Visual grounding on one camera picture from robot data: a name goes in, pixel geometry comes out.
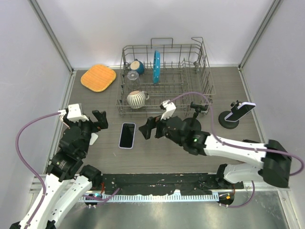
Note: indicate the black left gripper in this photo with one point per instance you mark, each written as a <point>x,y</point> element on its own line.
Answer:
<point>102,122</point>

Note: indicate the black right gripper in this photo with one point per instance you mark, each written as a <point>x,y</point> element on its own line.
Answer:
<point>150,124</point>

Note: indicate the black round-base phone stand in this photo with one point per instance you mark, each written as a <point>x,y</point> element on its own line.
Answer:
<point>192,121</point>

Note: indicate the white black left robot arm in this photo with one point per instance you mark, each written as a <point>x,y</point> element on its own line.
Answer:
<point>67,179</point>

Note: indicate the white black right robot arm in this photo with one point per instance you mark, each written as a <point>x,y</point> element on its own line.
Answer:
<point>259,161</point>

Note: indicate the white stand of pink phone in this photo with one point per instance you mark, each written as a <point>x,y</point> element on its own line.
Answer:
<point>93,138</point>

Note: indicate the white grey striped mug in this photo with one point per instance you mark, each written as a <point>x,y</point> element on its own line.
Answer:
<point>137,99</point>

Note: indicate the clear drinking glass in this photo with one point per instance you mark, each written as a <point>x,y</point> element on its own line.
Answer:
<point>133,81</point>

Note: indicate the dark blue ceramic cup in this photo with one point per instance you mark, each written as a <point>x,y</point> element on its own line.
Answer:
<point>137,66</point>

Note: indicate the blue dotted plate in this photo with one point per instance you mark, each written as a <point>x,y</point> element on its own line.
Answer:
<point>156,67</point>

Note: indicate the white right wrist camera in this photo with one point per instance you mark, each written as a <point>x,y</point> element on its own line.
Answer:
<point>169,109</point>

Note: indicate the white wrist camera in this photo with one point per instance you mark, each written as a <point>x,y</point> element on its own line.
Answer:
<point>74,113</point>
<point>169,109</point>

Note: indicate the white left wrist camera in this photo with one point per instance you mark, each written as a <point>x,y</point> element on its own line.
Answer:
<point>74,113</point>

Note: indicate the grey wire dish rack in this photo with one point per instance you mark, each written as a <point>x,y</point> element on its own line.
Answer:
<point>184,70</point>

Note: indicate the white slotted cable duct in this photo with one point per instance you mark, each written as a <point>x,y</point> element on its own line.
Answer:
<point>176,197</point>

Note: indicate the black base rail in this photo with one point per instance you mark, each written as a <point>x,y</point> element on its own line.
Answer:
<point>162,184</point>

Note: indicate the aluminium frame post left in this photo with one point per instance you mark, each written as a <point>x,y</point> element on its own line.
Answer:
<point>43,20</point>

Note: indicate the aluminium frame post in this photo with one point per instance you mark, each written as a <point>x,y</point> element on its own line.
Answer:
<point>43,20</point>
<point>260,31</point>

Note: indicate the aluminium frame post right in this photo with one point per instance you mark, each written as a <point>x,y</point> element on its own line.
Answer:
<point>260,31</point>

